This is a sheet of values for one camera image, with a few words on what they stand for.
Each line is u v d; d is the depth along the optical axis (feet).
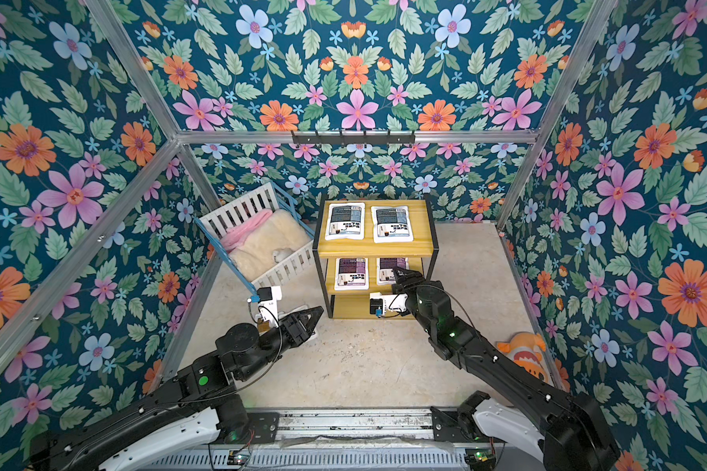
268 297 2.02
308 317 2.26
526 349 2.63
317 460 2.31
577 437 1.28
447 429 2.40
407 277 2.26
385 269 2.75
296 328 1.94
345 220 2.37
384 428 2.46
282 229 3.47
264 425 2.42
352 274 2.70
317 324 2.08
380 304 2.18
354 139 3.05
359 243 2.27
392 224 2.35
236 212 3.33
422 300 1.91
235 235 3.33
